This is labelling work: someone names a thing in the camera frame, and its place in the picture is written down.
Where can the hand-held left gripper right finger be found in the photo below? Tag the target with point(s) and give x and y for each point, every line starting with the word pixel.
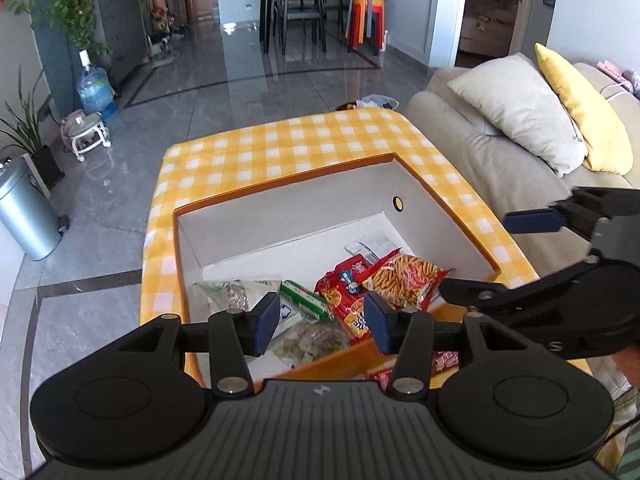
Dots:
pixel 377 322

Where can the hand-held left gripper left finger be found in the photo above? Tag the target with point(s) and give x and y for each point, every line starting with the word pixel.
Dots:
pixel 265 321

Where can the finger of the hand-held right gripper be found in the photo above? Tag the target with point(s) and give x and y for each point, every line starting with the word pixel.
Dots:
pixel 480 294
pixel 530 221

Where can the green sausage stick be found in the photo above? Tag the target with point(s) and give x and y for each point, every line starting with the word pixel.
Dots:
pixel 305 300

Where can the large red snack packet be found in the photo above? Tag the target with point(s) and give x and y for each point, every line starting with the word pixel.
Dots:
pixel 340 295

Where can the orange cracker snack bag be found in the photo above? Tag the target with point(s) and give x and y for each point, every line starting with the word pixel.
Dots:
pixel 405 280

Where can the clear nut snack packet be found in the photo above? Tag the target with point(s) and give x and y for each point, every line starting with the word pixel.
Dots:
pixel 315 342

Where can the white green snack packet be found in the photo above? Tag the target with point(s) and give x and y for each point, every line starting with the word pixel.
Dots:
pixel 210 290

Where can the orange cardboard box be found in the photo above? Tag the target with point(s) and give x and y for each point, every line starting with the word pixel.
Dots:
pixel 440 230

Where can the dark red snack packet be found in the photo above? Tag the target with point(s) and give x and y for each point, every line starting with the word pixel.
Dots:
pixel 445 361

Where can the white packet with green label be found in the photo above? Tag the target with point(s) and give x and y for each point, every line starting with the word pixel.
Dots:
pixel 375 245

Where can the beige sofa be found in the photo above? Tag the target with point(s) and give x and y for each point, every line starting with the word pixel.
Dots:
pixel 500 160

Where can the beige pillow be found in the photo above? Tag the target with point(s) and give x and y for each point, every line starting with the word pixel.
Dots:
pixel 520 105

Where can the yellow pillow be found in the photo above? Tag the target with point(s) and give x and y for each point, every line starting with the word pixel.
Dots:
pixel 590 110

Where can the pink item on sofa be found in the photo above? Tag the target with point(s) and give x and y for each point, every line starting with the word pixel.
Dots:
pixel 620 75

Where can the yellow checkered tablecloth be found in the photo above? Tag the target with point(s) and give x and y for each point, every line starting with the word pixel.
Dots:
pixel 280 145

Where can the white plastic bag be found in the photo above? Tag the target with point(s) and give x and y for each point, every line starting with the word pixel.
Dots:
pixel 377 101

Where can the orange plastic stool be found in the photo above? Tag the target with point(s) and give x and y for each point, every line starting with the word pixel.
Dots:
pixel 377 20

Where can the small rolling stool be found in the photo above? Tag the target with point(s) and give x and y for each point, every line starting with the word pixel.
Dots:
pixel 85 132

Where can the grey metal trash can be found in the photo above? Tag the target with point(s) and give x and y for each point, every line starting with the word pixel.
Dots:
pixel 25 210

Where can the red plastic stool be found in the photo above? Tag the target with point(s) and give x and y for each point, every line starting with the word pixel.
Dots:
pixel 356 20

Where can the blue water jug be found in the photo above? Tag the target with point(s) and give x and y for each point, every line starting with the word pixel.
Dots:
pixel 95 90

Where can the long-leaf potted plant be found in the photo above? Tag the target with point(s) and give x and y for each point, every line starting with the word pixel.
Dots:
pixel 30 135

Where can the black dining chair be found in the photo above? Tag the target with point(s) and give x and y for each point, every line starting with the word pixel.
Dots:
pixel 300 5

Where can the grey cabinet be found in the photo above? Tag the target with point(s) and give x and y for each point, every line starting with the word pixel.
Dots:
pixel 122 35

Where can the trailing vine plant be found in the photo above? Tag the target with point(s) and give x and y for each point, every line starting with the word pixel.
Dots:
pixel 77 10

